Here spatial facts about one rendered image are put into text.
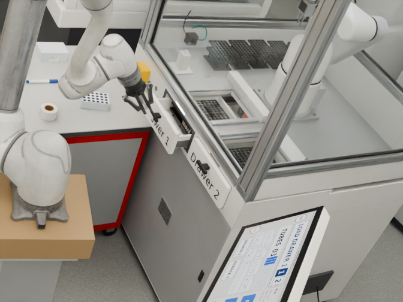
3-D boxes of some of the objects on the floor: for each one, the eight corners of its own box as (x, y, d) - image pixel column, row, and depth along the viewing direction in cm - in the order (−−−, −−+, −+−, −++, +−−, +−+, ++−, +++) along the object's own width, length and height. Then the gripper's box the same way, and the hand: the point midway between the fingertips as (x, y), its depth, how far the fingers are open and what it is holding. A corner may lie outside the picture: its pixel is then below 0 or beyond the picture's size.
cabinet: (174, 351, 287) (232, 232, 239) (96, 189, 350) (129, 68, 301) (334, 306, 337) (409, 199, 288) (241, 171, 399) (289, 65, 351)
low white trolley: (2, 260, 297) (23, 135, 251) (-28, 168, 334) (-15, 45, 288) (118, 240, 327) (156, 126, 281) (79, 158, 364) (106, 45, 318)
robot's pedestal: (-30, 381, 250) (-12, 255, 204) (-29, 316, 271) (-12, 188, 225) (48, 377, 261) (83, 256, 215) (44, 314, 282) (74, 192, 236)
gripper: (119, 93, 239) (140, 130, 258) (149, 76, 240) (168, 114, 259) (111, 81, 244) (132, 118, 262) (142, 64, 245) (161, 103, 263)
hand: (147, 111), depth 258 cm, fingers closed
